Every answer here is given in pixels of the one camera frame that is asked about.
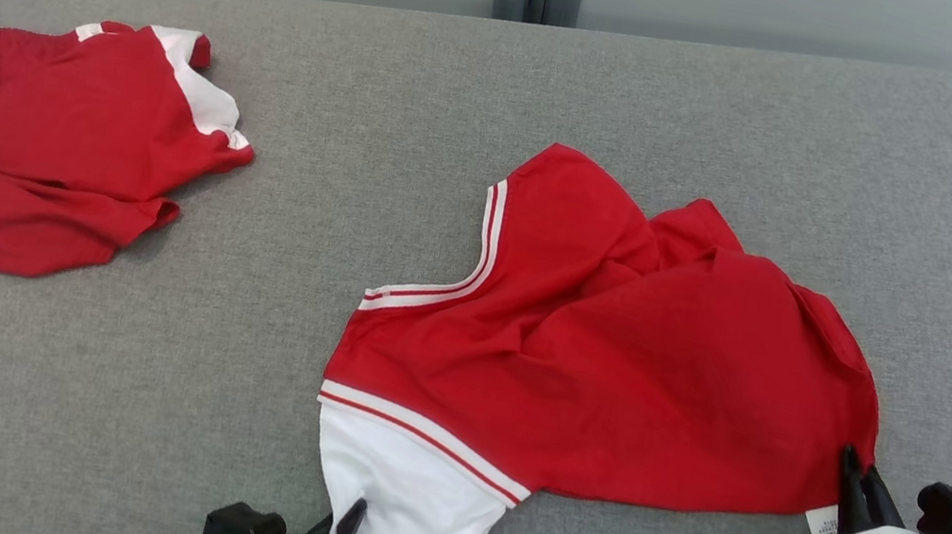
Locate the red basketball jersey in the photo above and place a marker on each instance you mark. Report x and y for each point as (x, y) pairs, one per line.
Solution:
(615, 356)

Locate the red shorts with white stripe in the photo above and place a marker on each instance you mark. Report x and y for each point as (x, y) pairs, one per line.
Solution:
(58, 134)

